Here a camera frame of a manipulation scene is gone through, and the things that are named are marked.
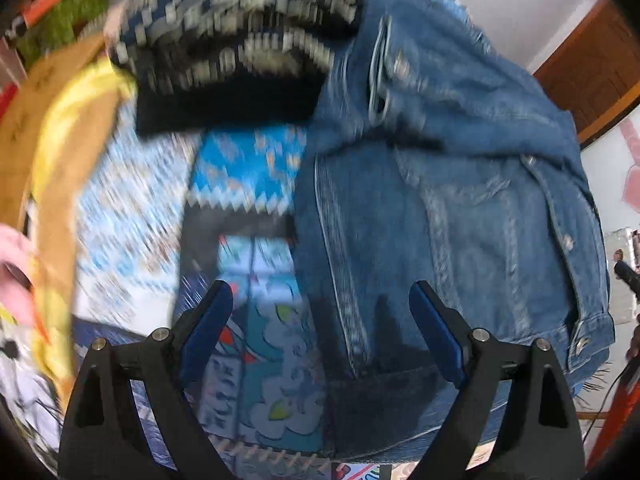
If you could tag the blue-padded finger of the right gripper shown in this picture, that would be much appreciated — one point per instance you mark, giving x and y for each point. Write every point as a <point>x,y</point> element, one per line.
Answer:
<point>629,276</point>

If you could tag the yellow orange garment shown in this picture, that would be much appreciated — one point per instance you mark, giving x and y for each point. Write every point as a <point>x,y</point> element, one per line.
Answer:
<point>52,134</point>

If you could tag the pink garment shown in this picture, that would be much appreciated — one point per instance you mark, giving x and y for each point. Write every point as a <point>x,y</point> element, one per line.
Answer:
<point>17,300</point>

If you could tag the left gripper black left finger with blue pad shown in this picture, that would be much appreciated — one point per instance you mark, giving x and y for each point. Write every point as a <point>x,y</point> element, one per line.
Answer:
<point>102,435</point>

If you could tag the green storage box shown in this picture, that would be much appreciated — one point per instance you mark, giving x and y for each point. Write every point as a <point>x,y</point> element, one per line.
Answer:
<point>60,26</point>

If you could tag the blue denim jacket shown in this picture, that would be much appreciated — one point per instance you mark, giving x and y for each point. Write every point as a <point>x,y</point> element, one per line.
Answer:
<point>432,158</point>

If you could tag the black patterned folded sweater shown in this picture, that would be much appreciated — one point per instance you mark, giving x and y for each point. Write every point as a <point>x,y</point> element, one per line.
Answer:
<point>204,63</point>

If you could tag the blue patchwork bedspread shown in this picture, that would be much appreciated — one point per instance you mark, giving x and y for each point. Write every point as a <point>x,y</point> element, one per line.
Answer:
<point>158,221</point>

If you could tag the brown wooden wardrobe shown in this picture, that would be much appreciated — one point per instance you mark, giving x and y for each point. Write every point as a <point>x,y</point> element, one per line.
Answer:
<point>594,73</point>

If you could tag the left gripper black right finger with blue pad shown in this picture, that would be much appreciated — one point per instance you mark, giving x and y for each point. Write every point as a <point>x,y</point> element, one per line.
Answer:
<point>513,416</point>

